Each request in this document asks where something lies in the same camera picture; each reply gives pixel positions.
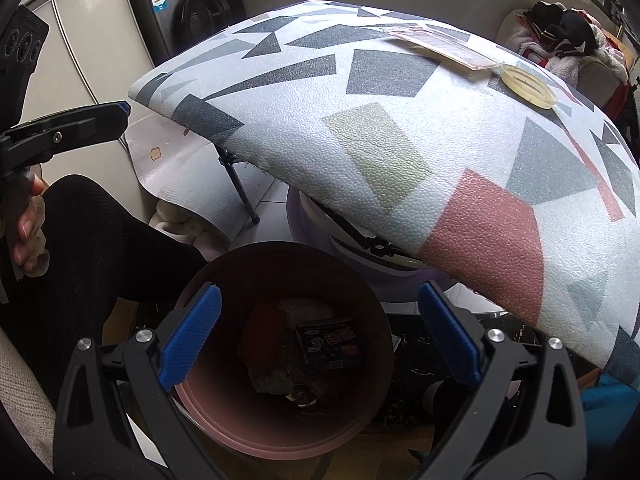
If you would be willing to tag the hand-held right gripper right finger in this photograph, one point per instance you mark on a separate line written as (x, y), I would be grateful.
(450, 330)

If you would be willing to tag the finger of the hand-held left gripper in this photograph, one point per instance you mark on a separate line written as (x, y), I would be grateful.
(85, 114)
(65, 141)

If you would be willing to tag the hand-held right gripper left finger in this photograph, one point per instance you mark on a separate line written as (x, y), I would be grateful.
(192, 335)

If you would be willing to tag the orange mesh scrubber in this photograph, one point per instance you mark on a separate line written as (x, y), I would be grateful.
(265, 340)

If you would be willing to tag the pink plastic bin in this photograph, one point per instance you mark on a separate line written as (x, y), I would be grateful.
(225, 400)

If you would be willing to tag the clear plastic wrap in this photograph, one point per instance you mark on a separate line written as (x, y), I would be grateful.
(275, 382)

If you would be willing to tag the white plastic bag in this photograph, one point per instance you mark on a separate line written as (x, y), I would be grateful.
(305, 307)

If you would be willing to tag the small black printed box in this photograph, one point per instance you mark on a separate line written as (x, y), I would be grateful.
(327, 345)

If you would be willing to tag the person's left hand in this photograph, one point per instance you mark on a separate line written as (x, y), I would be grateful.
(30, 240)

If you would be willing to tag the cream plush cloth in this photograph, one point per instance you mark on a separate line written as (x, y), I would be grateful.
(175, 222)

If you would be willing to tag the person's left leg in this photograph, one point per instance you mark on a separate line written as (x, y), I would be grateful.
(100, 260)

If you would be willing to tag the gold foil wrapper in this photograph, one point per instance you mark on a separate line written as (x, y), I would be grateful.
(302, 399)

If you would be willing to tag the pale purple basin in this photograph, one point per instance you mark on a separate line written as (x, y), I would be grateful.
(305, 230)

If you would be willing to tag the grey washing machine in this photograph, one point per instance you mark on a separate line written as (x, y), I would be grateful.
(200, 10)

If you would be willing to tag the patterned ironing board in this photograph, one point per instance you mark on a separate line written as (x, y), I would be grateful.
(400, 85)

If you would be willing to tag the round translucent lid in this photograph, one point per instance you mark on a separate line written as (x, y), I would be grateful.
(525, 82)

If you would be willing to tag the clear flat plastic packet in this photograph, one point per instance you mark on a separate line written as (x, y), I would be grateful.
(445, 47)

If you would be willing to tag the pile of clothes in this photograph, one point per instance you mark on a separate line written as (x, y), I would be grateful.
(560, 30)

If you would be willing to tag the black folding table frame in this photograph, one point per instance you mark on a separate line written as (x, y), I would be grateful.
(240, 185)

